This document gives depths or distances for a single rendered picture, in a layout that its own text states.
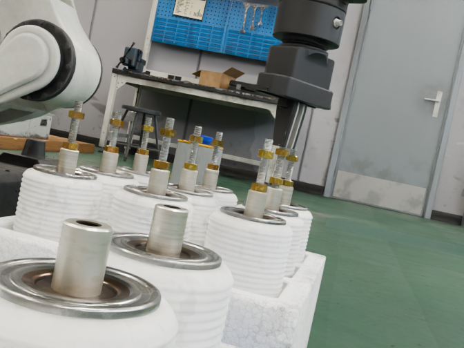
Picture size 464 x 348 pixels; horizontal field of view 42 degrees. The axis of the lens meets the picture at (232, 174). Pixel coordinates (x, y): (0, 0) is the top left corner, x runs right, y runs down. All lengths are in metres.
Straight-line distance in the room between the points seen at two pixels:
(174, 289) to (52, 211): 0.38
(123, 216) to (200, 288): 0.33
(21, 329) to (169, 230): 0.16
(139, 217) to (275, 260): 0.15
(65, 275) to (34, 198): 0.45
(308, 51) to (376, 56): 5.12
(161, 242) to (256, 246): 0.27
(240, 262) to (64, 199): 0.22
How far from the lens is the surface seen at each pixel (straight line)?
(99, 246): 0.27
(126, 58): 5.30
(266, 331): 0.61
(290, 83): 0.74
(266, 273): 0.64
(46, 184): 0.71
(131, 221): 0.67
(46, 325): 0.24
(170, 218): 0.37
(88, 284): 0.27
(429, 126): 5.84
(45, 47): 1.07
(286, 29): 0.77
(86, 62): 1.13
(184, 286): 0.35
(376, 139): 5.79
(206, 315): 0.36
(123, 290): 0.28
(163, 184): 0.69
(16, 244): 0.70
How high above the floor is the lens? 0.33
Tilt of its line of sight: 3 degrees down
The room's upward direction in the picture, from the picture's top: 12 degrees clockwise
